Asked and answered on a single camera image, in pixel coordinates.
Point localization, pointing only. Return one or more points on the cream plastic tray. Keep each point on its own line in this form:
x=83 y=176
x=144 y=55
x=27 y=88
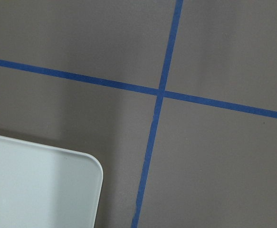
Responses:
x=43 y=186

